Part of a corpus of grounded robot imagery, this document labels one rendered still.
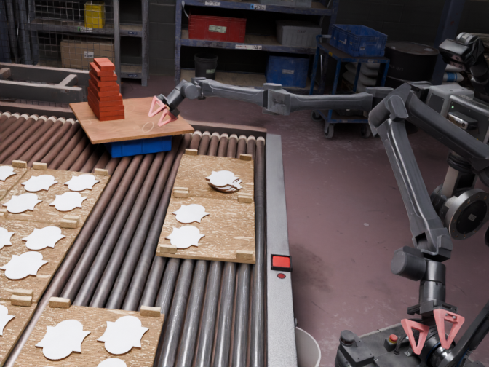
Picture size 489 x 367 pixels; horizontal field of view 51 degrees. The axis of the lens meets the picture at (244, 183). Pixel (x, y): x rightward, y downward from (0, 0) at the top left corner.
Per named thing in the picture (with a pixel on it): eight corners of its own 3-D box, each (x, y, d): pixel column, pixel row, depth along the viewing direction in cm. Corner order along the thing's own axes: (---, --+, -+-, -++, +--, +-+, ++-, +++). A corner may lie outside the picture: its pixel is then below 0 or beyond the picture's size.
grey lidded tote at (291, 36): (311, 41, 645) (313, 21, 634) (320, 48, 614) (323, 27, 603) (272, 39, 634) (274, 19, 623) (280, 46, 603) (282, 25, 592)
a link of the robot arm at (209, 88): (284, 113, 189) (285, 84, 185) (274, 116, 185) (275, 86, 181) (201, 98, 215) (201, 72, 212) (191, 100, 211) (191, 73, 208)
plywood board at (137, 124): (160, 99, 292) (160, 96, 291) (194, 132, 254) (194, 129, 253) (69, 106, 269) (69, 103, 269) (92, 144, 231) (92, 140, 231)
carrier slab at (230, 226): (254, 204, 217) (254, 202, 216) (255, 263, 181) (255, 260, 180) (171, 198, 216) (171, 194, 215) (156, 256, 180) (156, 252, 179)
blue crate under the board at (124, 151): (152, 128, 280) (153, 111, 275) (172, 151, 256) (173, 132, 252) (95, 134, 266) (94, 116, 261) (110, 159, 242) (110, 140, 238)
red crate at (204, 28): (241, 35, 638) (243, 12, 624) (244, 44, 599) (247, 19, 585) (188, 31, 629) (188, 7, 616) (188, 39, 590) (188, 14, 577)
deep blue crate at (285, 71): (301, 79, 670) (306, 50, 653) (305, 88, 634) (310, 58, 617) (263, 76, 667) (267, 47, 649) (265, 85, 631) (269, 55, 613)
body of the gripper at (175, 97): (177, 116, 210) (189, 102, 211) (168, 105, 201) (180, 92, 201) (167, 106, 212) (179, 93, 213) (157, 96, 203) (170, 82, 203)
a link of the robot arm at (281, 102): (273, 120, 178) (275, 91, 174) (265, 112, 190) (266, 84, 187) (394, 117, 185) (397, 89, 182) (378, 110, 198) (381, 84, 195)
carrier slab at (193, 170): (253, 162, 254) (253, 159, 253) (253, 204, 218) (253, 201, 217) (183, 156, 253) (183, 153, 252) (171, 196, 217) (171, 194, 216)
